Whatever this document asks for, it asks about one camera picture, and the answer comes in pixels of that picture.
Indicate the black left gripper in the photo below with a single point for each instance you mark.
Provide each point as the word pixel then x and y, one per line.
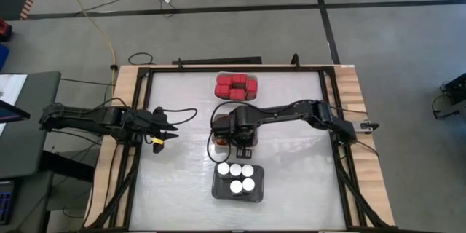
pixel 149 122

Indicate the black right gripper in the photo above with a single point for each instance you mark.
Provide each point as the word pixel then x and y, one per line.
pixel 236 131

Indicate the orange taco seasoning packet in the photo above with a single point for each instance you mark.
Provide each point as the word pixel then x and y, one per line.
pixel 219 141

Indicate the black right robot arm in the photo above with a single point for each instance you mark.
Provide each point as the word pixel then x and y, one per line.
pixel 284 111

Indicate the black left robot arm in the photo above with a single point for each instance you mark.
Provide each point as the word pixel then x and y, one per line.
pixel 94 116

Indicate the clear plastic bin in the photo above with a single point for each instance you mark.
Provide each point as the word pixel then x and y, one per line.
pixel 217 146

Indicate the white plastic bin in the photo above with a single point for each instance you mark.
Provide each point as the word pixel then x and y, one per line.
pixel 255 77

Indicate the dark grey plastic bin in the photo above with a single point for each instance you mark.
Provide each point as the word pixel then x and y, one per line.
pixel 222 193

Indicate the black flat bar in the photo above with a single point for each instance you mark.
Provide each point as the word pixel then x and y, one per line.
pixel 225 60

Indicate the small black clamp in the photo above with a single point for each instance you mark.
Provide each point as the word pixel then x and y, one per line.
pixel 113 68

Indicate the black desk base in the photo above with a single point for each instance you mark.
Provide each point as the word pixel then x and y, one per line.
pixel 69 167

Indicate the grey desk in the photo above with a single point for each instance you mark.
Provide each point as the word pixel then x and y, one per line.
pixel 29 145

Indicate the dark blue tablet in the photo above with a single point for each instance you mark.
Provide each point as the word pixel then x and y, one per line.
pixel 11 113

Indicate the white paper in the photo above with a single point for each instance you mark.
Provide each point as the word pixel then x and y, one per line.
pixel 12 87

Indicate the backlit keyboard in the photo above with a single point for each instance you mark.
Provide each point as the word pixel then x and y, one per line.
pixel 4 204

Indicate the blue object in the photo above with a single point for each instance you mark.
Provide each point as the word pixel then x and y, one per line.
pixel 3 56

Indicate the red object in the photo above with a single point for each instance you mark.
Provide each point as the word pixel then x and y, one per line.
pixel 4 31

